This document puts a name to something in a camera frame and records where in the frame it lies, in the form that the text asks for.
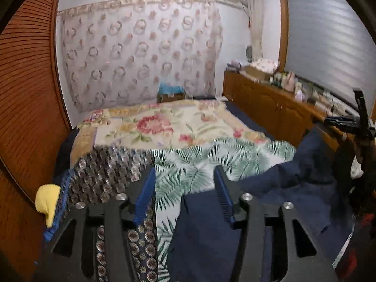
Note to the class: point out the yellow cloth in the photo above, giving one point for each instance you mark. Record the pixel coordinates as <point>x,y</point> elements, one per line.
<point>48,199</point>

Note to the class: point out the white dotted cloth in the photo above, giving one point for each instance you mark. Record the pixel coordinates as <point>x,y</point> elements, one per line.
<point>264,64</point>

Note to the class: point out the floral blanket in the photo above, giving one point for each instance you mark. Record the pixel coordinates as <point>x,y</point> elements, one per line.
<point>152,126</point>

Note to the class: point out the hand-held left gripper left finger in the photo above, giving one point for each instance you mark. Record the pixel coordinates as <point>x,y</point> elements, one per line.
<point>145,199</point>

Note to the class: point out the navy blue printed t-shirt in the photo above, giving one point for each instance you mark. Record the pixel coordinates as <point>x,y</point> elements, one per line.
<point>264,196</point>

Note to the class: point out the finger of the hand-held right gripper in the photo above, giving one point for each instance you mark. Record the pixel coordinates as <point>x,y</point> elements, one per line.
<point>360,108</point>
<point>340,121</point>

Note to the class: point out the pink thermos jug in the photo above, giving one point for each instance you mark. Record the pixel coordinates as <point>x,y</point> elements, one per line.
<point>289,82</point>

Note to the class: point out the beige side curtain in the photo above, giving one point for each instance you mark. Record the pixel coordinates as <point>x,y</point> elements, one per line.
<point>254,20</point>

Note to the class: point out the wooden louvered wardrobe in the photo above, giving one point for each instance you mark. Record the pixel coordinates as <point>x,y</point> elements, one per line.
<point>26,94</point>

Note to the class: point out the dark circle-patterned garment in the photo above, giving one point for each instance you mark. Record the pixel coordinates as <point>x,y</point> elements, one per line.
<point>102,173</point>

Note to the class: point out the small white fan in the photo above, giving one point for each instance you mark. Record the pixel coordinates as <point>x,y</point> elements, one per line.
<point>249,53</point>

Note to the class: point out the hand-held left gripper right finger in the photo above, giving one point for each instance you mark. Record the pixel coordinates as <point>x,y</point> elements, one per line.
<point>224,199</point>

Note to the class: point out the white patterned bag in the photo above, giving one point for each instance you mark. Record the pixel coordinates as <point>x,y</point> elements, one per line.
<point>357,167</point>

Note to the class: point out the palm leaf bed sheet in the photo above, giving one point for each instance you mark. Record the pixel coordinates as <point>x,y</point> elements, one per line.
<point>188,170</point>

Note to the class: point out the tissue pack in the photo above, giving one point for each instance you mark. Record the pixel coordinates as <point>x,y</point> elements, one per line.
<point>299,95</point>

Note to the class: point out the sheer circle-print curtain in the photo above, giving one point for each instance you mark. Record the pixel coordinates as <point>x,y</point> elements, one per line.
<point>138,53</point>

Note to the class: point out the grey window blind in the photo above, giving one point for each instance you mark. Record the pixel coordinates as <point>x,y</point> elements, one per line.
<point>323,44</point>

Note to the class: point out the cardboard box with blue bag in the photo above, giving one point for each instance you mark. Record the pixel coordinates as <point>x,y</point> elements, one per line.
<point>171,93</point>

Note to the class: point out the long wooden cabinet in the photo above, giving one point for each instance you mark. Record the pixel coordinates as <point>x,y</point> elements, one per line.
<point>264,105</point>

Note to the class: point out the navy blue bed sheet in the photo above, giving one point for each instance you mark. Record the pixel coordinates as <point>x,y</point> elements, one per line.
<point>249,120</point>

